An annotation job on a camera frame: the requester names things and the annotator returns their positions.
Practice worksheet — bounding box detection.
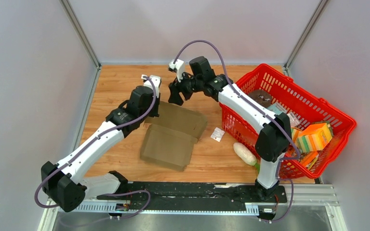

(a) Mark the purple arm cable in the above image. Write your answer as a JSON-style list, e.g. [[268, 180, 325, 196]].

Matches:
[[172, 39, 301, 223], [34, 76, 158, 220]]

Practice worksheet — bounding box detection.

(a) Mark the striped colourful sponge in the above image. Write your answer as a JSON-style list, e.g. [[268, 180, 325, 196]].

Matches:
[[291, 127, 303, 144]]

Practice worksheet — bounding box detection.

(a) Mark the teal small box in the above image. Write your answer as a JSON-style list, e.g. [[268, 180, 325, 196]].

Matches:
[[267, 103, 288, 115]]

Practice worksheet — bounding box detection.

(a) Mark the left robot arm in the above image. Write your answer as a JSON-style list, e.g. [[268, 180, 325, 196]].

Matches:
[[35, 82, 160, 212]]

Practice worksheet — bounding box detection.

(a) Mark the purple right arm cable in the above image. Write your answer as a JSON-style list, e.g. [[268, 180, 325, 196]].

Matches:
[[172, 39, 301, 223]]

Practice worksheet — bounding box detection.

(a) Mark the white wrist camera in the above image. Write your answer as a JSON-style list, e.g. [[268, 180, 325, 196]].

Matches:
[[168, 59, 185, 82], [141, 75, 161, 99]]

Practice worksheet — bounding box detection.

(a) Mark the pink transparent packet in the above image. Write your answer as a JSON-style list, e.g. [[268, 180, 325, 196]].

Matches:
[[287, 112, 301, 127]]

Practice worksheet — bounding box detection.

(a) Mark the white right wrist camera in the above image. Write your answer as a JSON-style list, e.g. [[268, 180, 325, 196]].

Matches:
[[168, 59, 185, 82]]

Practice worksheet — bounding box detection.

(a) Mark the small white packet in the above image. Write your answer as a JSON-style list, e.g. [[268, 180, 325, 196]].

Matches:
[[210, 128, 225, 142]]

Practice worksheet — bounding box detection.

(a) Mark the brown cardboard box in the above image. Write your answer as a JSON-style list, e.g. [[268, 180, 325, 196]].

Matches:
[[140, 102, 208, 172]]

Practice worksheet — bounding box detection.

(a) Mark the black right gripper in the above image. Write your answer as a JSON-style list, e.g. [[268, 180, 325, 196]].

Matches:
[[169, 68, 204, 105]]

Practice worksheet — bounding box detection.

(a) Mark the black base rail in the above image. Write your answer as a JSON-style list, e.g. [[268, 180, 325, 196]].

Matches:
[[96, 181, 288, 219]]

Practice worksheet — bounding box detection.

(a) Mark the red plastic basket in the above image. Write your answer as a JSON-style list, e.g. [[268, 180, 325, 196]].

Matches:
[[235, 64, 357, 179]]

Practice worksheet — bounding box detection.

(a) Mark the brown round chocolate cake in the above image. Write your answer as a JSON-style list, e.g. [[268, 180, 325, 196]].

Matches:
[[248, 89, 273, 108]]

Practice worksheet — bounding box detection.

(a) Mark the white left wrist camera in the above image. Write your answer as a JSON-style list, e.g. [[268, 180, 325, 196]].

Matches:
[[141, 75, 161, 99]]

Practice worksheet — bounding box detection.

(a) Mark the orange sponge pack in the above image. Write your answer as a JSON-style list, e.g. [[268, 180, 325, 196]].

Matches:
[[296, 121, 334, 153]]

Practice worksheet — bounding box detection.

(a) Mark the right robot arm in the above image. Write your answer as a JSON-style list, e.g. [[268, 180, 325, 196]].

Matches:
[[168, 56, 292, 202]]

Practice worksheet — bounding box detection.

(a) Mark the orange snack bag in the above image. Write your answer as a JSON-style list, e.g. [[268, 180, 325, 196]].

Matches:
[[299, 151, 319, 170]]

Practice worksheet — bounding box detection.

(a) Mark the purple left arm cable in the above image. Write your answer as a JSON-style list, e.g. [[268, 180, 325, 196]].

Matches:
[[34, 76, 158, 220]]

